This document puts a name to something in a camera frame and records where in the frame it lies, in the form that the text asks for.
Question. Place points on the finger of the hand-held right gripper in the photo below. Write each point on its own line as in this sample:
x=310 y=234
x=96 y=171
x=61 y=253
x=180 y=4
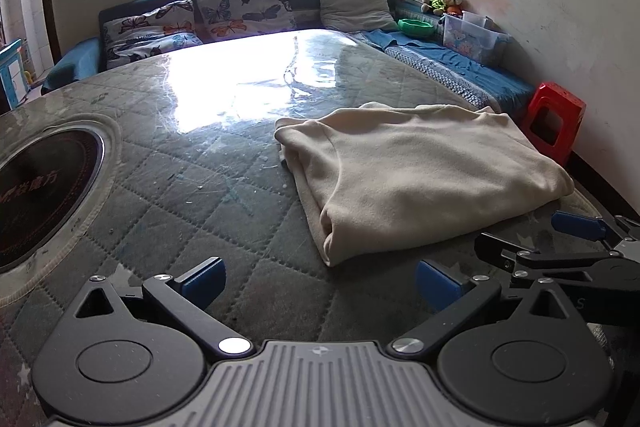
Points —
x=575 y=224
x=525 y=259

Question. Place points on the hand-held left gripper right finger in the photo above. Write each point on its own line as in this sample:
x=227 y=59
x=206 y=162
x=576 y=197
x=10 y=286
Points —
x=440 y=282

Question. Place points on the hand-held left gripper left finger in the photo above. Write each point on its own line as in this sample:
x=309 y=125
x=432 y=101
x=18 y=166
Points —
x=202 y=282

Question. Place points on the cream knit garment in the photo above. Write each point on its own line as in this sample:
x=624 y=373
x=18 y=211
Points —
x=415 y=167

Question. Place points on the red plastic stool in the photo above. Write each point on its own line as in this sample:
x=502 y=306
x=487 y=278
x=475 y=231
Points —
x=560 y=99

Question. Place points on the round black induction cooktop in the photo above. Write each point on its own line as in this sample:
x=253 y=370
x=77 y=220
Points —
x=40 y=192

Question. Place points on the blue patterned sofa cover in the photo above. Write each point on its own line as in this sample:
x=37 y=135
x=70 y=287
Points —
x=450 y=67

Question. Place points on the clear plastic storage box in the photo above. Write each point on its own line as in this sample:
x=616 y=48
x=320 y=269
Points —
x=475 y=39

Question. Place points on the green plastic basin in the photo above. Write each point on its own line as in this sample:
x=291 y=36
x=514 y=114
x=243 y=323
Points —
x=416 y=28

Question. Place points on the brown teddy bear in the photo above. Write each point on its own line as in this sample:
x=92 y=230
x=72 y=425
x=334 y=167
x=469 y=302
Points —
x=454 y=1

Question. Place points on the green plush toy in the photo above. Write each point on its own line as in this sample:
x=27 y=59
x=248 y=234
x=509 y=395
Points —
x=440 y=3

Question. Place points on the large butterfly print pillow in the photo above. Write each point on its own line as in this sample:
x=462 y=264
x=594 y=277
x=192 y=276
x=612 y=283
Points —
x=240 y=7

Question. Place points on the blue white toy cabinet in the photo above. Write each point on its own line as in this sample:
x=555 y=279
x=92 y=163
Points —
x=12 y=72

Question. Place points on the plain grey pillow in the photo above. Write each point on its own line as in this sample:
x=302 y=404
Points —
x=352 y=7

